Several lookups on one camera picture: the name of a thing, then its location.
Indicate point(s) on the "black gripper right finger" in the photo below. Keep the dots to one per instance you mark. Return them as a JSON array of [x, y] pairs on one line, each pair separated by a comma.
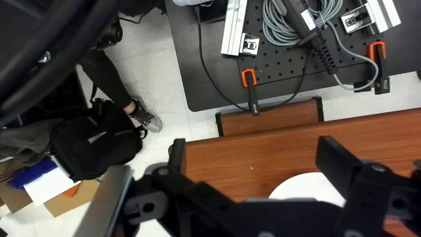
[[342, 167]]

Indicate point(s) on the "aluminium rail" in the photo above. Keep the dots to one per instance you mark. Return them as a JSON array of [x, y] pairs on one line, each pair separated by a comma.
[[378, 16], [235, 40]]

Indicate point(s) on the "aluminium rail left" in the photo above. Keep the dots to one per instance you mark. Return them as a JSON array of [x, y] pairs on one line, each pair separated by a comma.
[[235, 40]]

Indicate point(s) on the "person leg with sneaker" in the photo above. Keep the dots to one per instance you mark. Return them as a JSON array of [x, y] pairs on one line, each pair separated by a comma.
[[102, 71]]

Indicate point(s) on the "black backpack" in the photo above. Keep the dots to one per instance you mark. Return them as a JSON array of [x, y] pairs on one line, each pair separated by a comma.
[[92, 141]]

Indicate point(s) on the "cardboard and papers pile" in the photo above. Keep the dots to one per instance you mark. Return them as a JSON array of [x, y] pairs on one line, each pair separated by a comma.
[[47, 184]]

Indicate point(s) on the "black cable connector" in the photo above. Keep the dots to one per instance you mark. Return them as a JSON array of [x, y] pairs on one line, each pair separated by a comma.
[[301, 19]]

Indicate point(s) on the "white plastic basin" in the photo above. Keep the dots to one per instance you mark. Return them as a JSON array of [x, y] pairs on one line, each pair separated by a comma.
[[310, 184]]

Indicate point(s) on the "aluminium rail right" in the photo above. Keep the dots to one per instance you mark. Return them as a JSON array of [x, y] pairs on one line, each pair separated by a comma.
[[378, 16]]

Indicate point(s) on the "orange black clamp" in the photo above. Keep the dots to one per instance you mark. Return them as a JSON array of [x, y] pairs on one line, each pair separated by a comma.
[[249, 82], [377, 51]]

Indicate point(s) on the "orange black clamp right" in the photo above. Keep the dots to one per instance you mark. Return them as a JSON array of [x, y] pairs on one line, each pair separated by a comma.
[[377, 51]]

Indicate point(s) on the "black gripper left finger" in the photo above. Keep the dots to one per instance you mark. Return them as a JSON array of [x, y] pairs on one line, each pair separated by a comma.
[[169, 184]]

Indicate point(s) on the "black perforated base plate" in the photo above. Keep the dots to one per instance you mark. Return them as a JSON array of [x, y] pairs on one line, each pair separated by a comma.
[[214, 80]]

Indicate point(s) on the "wooden table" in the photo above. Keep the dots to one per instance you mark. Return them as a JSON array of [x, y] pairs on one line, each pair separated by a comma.
[[253, 163]]

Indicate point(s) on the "orange black clamp left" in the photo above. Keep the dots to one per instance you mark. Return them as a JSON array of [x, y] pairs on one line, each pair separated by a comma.
[[249, 82]]

